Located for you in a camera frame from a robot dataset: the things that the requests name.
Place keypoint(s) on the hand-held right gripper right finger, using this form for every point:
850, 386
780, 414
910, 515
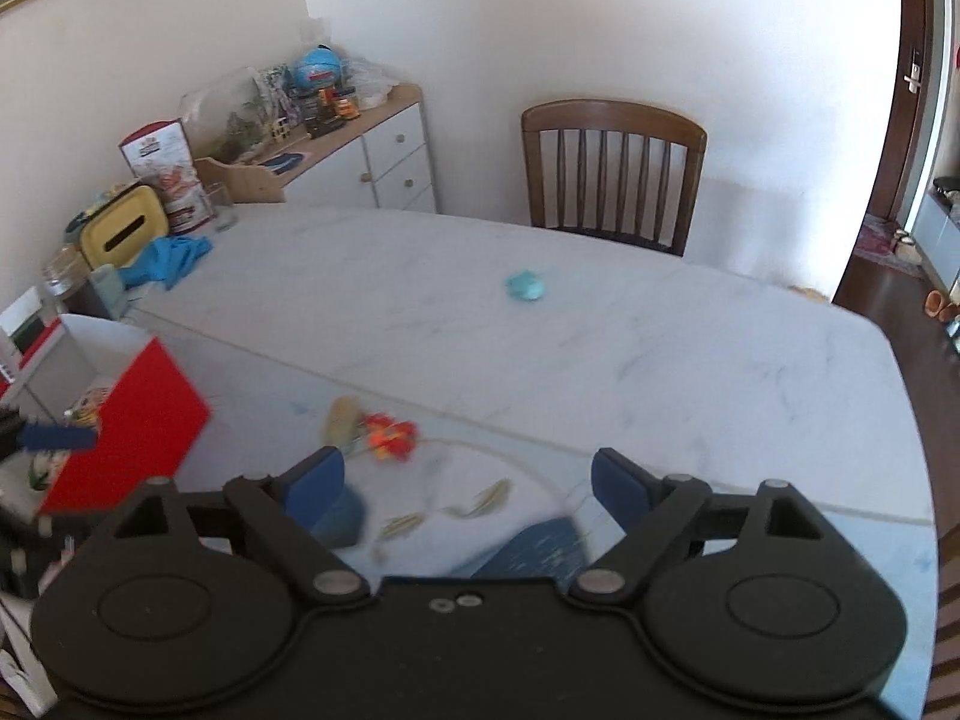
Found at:
619, 487

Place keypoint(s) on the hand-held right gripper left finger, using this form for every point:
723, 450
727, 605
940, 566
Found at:
315, 484

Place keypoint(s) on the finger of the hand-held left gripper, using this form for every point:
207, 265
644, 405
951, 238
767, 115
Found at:
60, 438

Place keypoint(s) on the red and white cardboard box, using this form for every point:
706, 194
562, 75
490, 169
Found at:
142, 420

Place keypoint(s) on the colourful packet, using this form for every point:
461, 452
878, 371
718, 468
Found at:
91, 405

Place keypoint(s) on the beige oval stone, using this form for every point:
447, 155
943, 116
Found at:
341, 420

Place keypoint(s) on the orange and red toy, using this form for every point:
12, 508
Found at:
390, 439

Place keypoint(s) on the blue and white printed mat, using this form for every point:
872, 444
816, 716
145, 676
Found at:
487, 469

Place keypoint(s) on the grey green small holder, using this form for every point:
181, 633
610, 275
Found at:
111, 291

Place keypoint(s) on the clear glass jar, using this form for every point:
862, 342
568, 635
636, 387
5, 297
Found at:
66, 270

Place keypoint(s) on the blue cloth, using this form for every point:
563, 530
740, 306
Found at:
169, 259

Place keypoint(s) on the yellow tissue box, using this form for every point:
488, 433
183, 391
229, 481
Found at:
127, 229

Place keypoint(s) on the small teal round object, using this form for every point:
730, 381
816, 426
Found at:
525, 286

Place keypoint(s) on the clear drinking glass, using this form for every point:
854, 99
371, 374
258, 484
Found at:
223, 210

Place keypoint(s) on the red and white snack bag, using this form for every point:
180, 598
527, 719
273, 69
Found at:
169, 172

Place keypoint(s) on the light wooden tray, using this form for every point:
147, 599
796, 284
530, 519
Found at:
240, 180

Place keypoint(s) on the blue oval pad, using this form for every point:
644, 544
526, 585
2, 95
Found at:
283, 160

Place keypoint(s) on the white sideboard with wooden top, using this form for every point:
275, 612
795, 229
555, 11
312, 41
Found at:
390, 157

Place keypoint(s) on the flat black device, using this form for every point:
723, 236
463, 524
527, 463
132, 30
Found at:
326, 127

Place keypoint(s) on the patterned floor rug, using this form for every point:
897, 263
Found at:
889, 244

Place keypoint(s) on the clear glass terrarium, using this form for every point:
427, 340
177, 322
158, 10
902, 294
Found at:
225, 112

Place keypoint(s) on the brown wooden slatted chair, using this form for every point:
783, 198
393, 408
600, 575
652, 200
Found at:
615, 120

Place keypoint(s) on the jar with orange label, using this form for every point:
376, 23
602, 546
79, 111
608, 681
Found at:
346, 103

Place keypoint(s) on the dark glass jar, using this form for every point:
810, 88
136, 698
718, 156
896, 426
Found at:
325, 101

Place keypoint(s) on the crumpled clear plastic bag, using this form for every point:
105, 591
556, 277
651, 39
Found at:
371, 82

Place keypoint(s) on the grey low cabinet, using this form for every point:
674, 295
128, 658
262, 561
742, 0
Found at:
937, 232

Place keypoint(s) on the blue globe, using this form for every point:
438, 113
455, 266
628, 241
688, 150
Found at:
316, 67

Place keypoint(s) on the brown wooden door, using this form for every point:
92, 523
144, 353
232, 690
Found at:
904, 135

